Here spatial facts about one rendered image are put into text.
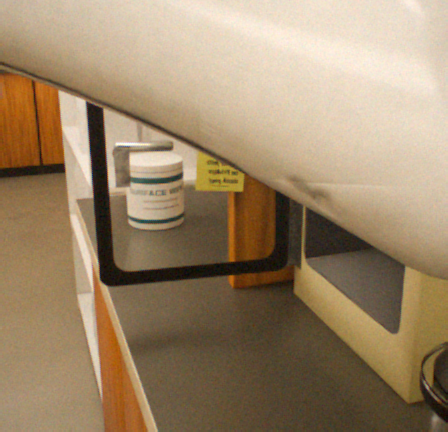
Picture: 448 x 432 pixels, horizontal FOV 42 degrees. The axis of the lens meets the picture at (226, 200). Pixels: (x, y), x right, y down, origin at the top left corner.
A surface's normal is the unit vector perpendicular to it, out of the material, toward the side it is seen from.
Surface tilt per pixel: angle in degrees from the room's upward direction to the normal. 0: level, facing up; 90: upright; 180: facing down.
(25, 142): 90
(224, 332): 0
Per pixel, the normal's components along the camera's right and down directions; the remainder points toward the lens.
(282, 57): -0.31, -0.04
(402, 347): -0.94, 0.11
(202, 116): -0.50, 0.60
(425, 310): 0.33, 0.28
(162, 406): 0.00, -0.95
